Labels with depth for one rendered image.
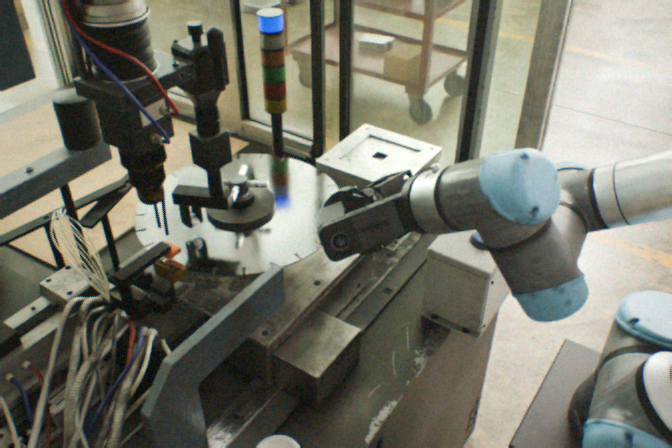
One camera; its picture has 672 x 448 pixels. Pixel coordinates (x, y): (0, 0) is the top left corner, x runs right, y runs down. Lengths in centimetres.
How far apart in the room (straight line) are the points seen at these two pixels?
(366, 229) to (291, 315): 28
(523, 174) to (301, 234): 44
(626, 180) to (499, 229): 17
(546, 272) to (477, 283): 35
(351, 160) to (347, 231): 52
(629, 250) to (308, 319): 184
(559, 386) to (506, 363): 104
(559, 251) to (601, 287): 178
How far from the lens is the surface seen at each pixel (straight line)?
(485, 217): 68
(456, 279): 106
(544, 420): 105
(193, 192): 96
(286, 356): 99
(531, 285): 71
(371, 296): 117
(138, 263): 93
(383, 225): 77
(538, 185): 66
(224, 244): 98
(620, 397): 81
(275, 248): 96
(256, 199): 105
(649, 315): 91
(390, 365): 107
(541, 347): 220
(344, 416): 101
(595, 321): 235
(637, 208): 79
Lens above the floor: 155
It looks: 37 degrees down
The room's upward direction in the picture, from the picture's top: straight up
